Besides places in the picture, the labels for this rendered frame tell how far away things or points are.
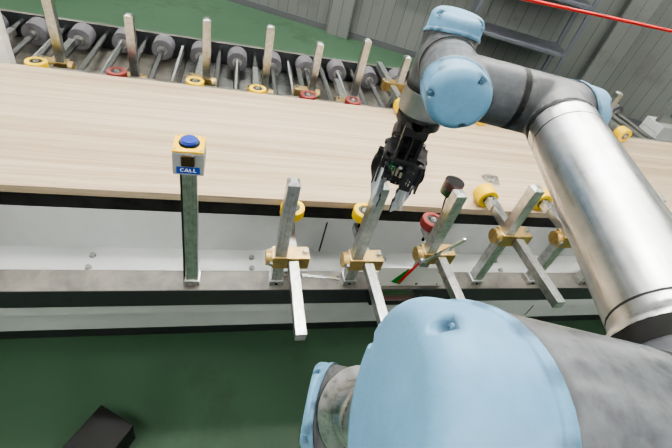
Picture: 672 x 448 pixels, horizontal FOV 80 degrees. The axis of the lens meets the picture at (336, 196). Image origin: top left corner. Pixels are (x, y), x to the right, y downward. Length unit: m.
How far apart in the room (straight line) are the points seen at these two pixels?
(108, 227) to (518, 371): 1.42
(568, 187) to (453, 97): 0.15
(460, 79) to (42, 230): 1.40
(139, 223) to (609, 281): 1.35
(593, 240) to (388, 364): 0.21
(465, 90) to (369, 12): 5.33
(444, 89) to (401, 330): 0.31
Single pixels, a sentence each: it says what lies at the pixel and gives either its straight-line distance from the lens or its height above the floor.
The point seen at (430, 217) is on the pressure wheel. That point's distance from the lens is 1.46.
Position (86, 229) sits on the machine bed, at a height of 0.70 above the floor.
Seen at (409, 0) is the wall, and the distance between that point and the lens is 5.69.
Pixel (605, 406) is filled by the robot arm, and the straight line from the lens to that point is 0.20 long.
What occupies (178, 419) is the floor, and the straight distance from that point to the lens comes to 1.91.
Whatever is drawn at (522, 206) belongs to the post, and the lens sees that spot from 1.39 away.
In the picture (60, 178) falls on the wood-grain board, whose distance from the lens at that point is 1.45.
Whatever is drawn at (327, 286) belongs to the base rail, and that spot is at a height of 0.70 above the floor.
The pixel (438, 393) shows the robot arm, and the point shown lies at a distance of 0.18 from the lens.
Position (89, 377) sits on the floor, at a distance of 2.04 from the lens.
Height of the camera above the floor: 1.78
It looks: 39 degrees down
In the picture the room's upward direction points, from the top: 16 degrees clockwise
